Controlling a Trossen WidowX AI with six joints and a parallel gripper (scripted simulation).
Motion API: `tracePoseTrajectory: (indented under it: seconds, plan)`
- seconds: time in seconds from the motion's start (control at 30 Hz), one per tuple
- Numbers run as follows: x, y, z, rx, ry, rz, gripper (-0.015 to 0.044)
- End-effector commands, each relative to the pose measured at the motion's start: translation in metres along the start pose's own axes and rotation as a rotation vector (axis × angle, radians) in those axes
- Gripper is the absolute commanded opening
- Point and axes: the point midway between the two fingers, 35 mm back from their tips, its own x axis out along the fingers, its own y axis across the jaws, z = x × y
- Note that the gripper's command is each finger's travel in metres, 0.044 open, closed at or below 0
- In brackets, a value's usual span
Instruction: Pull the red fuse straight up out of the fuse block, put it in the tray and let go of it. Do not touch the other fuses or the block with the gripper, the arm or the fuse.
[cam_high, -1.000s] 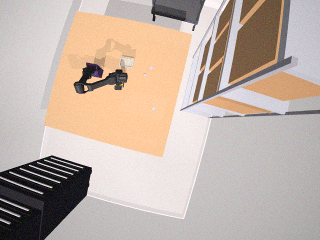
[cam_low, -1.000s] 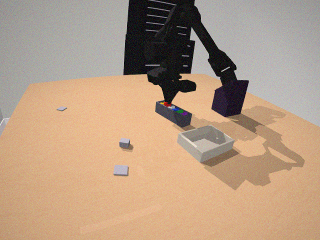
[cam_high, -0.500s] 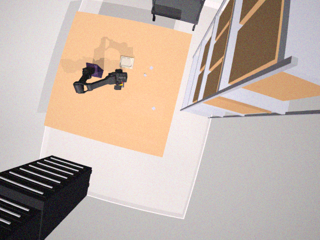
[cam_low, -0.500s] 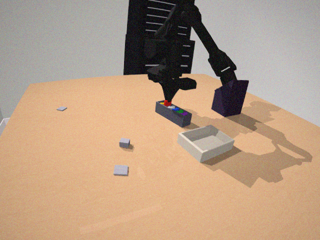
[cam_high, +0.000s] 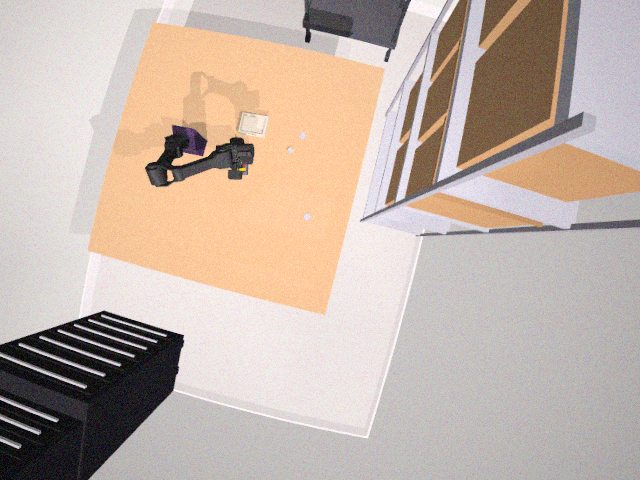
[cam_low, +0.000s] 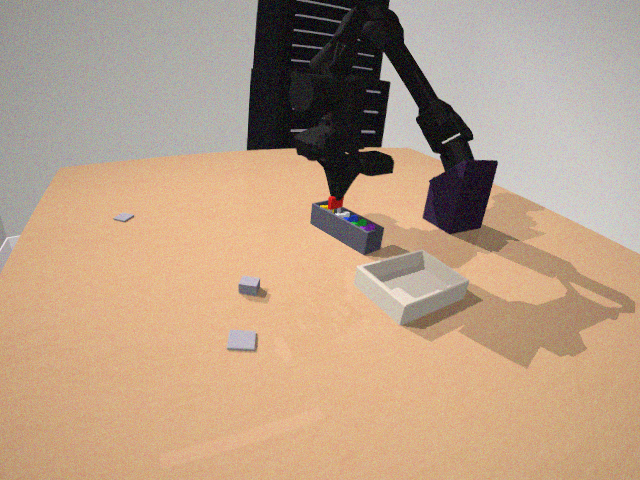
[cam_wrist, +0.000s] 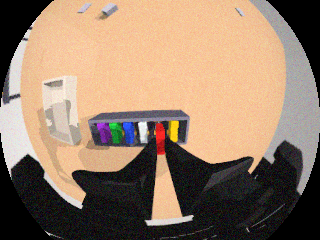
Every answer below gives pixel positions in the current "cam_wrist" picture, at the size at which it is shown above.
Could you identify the white open tray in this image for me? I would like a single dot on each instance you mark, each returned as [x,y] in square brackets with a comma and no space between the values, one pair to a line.
[60,108]

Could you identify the yellow fuse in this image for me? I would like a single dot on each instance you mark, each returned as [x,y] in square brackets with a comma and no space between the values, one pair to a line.
[173,125]

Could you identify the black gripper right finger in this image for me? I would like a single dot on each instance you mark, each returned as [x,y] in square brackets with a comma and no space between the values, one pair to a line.
[192,177]

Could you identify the white fuse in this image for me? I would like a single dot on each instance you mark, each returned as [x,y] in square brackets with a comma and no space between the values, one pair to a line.
[143,131]

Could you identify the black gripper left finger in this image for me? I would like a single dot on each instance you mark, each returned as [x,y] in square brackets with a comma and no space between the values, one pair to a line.
[135,182]

